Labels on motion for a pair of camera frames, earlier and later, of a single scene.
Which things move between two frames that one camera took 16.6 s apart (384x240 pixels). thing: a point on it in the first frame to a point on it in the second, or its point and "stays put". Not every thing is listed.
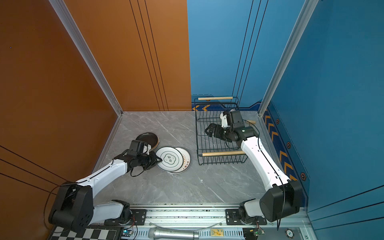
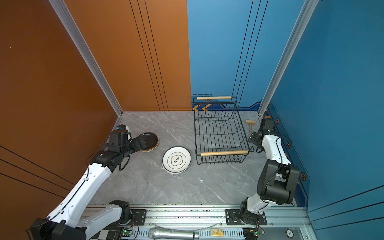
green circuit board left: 126,233 stays put
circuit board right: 252,233 stays put
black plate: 149,138 stays put
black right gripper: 218,127 to 253,137
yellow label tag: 217,232 stays put
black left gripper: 153,155 to 138,146
